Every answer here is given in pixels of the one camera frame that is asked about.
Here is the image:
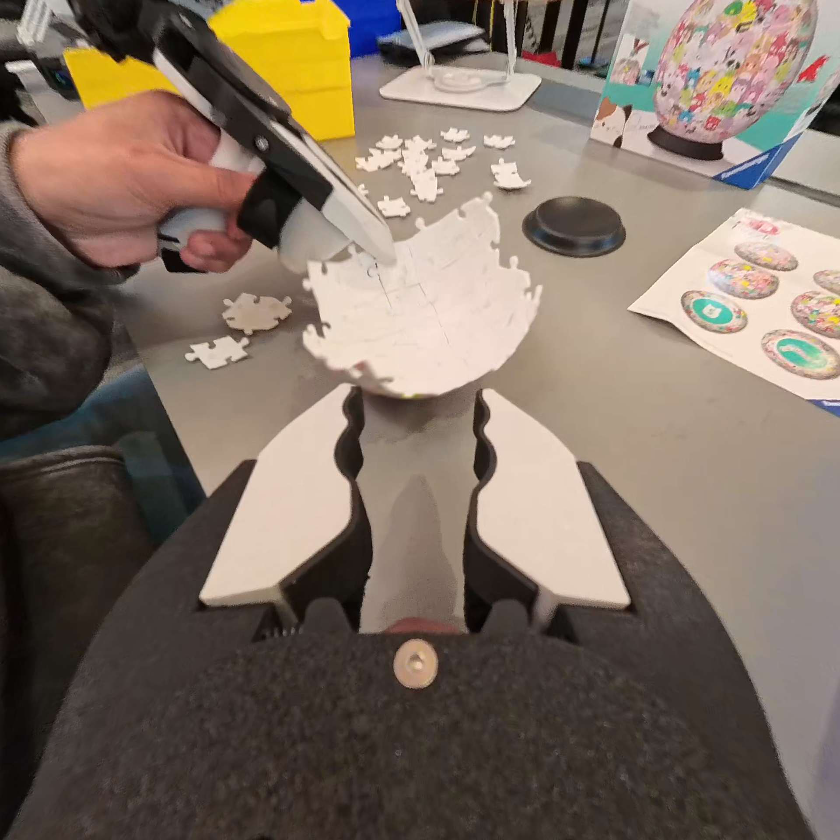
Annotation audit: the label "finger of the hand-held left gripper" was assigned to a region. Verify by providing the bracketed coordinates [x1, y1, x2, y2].
[268, 120, 388, 227]
[279, 187, 399, 275]

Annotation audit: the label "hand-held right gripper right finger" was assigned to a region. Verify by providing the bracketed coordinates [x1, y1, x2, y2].
[462, 387, 633, 634]

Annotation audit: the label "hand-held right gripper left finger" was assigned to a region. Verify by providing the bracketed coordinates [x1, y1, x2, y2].
[199, 384, 375, 634]

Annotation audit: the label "white puzzle ball shell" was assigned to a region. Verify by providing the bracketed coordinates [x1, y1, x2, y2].
[302, 192, 544, 400]

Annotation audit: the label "person's left forearm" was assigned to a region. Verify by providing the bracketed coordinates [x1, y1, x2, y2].
[0, 121, 142, 441]

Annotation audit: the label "heap of white puzzle pieces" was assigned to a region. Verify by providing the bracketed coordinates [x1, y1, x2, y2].
[354, 126, 534, 219]

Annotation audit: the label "black round ball stand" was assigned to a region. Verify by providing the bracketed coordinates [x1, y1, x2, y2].
[521, 196, 626, 258]

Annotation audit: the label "colourful puzzle ball box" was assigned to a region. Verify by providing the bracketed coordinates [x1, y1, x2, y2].
[589, 0, 840, 191]

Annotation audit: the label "person's left hand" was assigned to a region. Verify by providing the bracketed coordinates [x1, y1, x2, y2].
[12, 91, 265, 274]

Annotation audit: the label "yellow plastic bin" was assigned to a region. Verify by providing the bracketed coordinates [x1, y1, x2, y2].
[63, 0, 355, 142]

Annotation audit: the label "blue plastic bin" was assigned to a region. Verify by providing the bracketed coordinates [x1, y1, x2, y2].
[331, 0, 401, 56]

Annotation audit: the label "white stand base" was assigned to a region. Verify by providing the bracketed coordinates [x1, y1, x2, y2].
[379, 0, 543, 112]

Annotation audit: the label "person's blue jeans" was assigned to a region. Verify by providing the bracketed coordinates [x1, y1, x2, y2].
[0, 367, 206, 526]

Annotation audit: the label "printed instruction sheet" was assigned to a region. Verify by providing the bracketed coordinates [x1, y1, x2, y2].
[628, 209, 840, 417]

